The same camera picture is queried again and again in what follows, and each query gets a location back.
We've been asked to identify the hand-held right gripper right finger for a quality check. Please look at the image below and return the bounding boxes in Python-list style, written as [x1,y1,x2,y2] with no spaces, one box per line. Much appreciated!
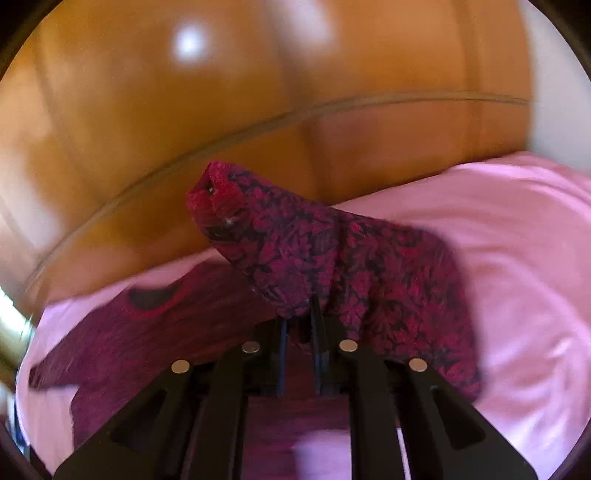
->
[309,294,539,480]

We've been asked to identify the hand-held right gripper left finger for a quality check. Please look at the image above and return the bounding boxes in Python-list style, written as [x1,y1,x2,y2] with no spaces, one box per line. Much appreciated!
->
[53,318,290,480]

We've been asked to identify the wooden headboard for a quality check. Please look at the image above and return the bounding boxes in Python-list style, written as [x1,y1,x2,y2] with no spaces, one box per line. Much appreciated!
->
[0,0,533,319]

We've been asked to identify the red black patterned knit garment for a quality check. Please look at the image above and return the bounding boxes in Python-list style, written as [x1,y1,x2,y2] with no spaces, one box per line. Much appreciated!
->
[28,160,486,480]

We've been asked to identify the pink bed sheet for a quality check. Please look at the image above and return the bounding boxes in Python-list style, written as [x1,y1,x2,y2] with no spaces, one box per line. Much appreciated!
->
[16,150,591,480]

